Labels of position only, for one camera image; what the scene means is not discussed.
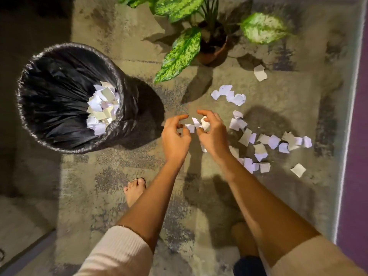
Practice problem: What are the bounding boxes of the person's left hand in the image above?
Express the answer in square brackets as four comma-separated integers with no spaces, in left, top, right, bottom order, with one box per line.
[162,114,192,168]

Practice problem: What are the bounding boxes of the person's right hand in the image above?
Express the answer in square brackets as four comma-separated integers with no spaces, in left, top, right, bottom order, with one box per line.
[196,109,231,165]

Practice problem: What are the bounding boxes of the person's left forearm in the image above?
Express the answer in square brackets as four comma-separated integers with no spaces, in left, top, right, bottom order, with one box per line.
[116,160,185,254]

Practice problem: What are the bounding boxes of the person's right forearm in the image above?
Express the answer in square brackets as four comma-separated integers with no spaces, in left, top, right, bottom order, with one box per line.
[218,154,321,268]

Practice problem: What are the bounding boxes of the grey patterned rug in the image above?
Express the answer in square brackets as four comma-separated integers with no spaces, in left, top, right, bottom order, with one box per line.
[54,0,366,276]

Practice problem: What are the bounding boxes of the scattered white paper scraps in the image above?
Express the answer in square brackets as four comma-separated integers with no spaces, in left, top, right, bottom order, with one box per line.
[200,64,313,178]

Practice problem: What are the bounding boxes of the green variegated leafy plant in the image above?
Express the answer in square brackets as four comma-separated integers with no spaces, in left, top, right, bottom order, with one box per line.
[117,0,291,84]

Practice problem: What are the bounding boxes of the person's left foot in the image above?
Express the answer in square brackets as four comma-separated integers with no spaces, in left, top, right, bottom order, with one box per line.
[124,177,147,208]

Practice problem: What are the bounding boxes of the brown clay plant pot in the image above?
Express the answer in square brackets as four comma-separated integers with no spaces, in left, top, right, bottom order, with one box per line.
[197,21,229,65]

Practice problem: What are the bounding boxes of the pile of binned paper scraps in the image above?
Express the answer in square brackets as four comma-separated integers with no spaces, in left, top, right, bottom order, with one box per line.
[86,81,121,136]

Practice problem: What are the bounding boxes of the bin with black trash bag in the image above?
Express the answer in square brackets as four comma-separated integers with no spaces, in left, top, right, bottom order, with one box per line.
[16,42,142,155]

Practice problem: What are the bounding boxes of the cream left sleeve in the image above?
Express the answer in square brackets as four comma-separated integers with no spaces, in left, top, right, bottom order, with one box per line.
[73,225,154,276]

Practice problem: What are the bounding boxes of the cream sleeve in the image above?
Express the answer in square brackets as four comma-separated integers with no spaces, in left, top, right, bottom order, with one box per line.
[73,225,154,276]
[270,235,368,276]

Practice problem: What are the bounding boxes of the dark trouser leg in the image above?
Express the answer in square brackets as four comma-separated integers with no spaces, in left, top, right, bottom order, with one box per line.
[232,255,267,276]

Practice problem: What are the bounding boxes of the cream right sleeve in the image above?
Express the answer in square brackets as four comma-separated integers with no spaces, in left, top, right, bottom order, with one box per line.
[270,235,368,276]

